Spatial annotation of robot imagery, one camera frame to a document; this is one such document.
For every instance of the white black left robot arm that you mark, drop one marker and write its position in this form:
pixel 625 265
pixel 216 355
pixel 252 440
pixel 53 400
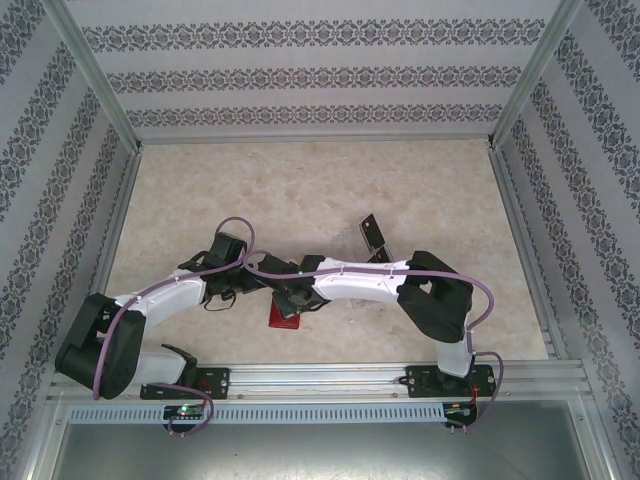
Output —
pixel 165 300

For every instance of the red leather card holder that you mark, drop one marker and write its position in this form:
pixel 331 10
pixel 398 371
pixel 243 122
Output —
pixel 285 324

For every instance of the left green circuit board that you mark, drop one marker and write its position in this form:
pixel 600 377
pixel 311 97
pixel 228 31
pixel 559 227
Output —
pixel 185 412

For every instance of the green circuit board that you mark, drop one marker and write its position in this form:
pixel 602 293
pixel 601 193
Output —
pixel 185 412
pixel 462 410

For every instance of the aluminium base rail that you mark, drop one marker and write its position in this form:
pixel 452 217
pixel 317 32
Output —
pixel 310 380

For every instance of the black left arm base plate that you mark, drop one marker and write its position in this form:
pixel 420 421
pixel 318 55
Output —
pixel 217 382

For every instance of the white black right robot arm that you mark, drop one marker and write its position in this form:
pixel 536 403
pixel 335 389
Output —
pixel 355 285

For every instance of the aluminium table side rail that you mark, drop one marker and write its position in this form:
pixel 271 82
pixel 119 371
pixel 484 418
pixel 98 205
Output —
pixel 119 210
pixel 526 250

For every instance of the aluminium table back rail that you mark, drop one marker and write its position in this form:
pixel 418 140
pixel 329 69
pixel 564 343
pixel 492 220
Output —
pixel 315 139

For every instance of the right green circuit board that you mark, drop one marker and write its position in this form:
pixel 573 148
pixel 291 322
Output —
pixel 462 410

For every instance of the aluminium frame post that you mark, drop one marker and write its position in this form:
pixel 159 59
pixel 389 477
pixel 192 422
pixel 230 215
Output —
pixel 533 75
pixel 97 75

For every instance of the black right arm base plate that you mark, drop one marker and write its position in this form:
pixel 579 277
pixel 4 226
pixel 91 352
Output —
pixel 420 382

